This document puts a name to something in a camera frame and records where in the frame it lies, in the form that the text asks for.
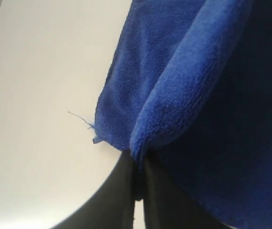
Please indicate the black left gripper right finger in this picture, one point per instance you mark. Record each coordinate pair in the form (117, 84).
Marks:
(166, 206)

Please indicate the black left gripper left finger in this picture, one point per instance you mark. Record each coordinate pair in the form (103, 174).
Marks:
(112, 205)

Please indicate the blue microfibre towel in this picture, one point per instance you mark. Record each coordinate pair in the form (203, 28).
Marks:
(191, 81)

